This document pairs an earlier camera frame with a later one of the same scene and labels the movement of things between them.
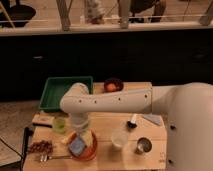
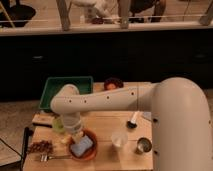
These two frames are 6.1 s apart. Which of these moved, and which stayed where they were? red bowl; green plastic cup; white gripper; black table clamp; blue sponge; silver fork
Moved: blue sponge; white gripper
Stayed: green plastic cup; red bowl; silver fork; black table clamp
